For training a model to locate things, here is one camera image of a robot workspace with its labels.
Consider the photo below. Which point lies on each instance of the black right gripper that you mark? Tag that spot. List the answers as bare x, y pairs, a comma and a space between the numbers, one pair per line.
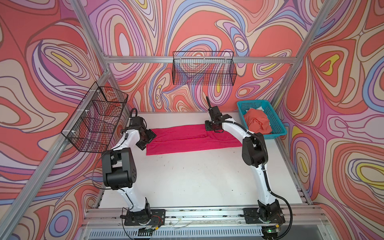
208, 127

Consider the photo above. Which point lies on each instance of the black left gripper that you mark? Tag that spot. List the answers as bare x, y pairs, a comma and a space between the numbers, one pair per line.
151, 134

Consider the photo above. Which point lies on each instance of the magenta t shirt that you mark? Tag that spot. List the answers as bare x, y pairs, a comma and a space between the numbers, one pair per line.
189, 138

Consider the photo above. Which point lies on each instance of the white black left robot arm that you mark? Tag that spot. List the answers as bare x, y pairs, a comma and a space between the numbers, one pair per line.
120, 171

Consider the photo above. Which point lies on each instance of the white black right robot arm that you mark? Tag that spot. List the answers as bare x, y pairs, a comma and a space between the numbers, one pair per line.
273, 211

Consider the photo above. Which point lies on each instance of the coral red t shirt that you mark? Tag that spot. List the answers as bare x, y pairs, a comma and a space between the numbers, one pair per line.
257, 121

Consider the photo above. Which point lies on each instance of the teal plastic basket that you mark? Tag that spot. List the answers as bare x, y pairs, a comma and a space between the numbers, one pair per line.
278, 129

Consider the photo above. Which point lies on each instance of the aluminium horizontal back bar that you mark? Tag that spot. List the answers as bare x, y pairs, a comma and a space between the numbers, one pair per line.
168, 60

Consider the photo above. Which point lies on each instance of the black wire basket back wall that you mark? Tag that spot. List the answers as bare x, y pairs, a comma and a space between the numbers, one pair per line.
218, 72

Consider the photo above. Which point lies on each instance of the black wire basket wall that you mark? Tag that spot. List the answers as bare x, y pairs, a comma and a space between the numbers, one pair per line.
92, 125
218, 72

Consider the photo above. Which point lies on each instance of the black wire basket left wall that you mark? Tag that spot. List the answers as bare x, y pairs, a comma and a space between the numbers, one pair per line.
92, 125

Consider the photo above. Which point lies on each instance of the aluminium frame corner post right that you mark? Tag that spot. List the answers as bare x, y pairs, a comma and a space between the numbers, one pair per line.
314, 29

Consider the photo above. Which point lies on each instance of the aluminium frame corner post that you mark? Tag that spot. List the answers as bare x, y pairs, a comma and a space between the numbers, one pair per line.
314, 29
107, 77

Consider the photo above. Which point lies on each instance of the aluminium frame corner post left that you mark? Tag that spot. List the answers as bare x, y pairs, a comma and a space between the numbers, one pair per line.
107, 77

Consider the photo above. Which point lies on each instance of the aluminium left wall bar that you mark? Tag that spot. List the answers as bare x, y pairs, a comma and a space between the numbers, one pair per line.
31, 146

